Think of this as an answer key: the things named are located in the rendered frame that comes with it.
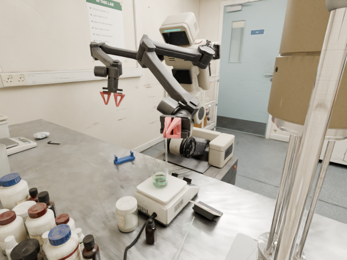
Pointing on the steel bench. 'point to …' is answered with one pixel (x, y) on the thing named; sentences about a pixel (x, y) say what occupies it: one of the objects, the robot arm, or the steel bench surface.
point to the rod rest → (124, 158)
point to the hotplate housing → (159, 211)
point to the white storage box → (4, 127)
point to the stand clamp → (335, 4)
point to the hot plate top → (176, 185)
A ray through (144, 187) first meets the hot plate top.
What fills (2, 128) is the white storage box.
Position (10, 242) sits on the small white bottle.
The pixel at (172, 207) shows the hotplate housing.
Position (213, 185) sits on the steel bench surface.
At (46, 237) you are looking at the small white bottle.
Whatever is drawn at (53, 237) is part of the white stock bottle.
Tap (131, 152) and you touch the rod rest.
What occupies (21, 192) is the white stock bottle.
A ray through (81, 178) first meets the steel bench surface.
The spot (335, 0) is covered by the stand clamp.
